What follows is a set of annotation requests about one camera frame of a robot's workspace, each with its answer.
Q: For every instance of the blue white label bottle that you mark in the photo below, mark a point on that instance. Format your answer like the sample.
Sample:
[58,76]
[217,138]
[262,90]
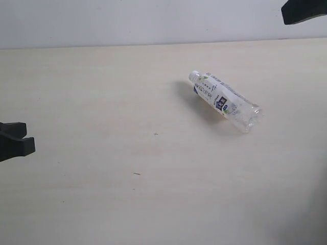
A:
[234,107]

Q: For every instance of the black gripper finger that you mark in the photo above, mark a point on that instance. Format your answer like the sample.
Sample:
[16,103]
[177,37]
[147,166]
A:
[12,147]
[14,129]
[297,11]

